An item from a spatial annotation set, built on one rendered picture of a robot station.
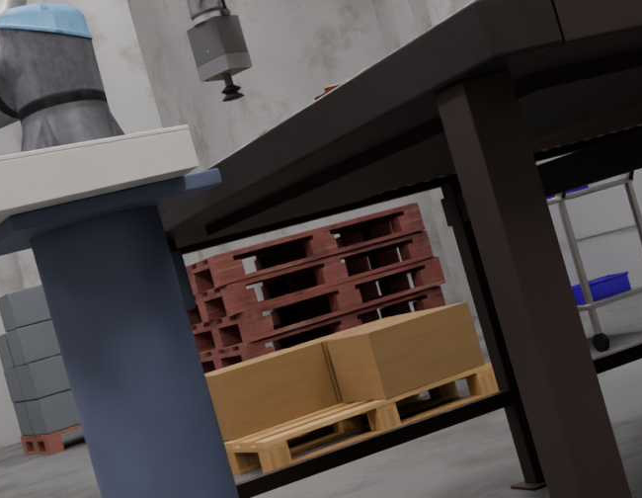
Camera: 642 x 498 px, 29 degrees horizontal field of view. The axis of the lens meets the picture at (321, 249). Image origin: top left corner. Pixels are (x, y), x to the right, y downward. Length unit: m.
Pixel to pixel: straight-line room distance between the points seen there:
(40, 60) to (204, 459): 0.55
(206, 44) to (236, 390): 3.12
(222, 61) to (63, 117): 0.79
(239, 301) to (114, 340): 4.86
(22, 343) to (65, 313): 7.70
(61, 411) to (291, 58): 3.70
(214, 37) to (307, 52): 8.60
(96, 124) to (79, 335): 0.27
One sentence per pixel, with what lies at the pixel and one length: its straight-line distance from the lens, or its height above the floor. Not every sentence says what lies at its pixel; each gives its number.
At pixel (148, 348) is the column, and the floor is 0.68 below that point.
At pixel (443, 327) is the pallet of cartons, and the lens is 5.39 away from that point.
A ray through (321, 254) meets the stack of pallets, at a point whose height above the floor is 0.82.
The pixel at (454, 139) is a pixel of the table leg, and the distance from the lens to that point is 1.29.
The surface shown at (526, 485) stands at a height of 0.01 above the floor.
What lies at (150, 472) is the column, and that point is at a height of 0.53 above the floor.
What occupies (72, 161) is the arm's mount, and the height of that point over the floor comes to 0.91.
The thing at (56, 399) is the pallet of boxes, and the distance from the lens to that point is 9.31.
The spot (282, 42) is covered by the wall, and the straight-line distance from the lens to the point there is 10.89.
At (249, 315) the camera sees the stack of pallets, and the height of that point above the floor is 0.61.
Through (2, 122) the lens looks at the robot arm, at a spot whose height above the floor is 1.02.
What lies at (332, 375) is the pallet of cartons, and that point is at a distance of 5.55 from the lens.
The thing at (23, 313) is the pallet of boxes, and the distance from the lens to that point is 9.30.
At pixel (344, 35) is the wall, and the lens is 11.17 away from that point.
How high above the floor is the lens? 0.70
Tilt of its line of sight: 1 degrees up
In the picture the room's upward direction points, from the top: 16 degrees counter-clockwise
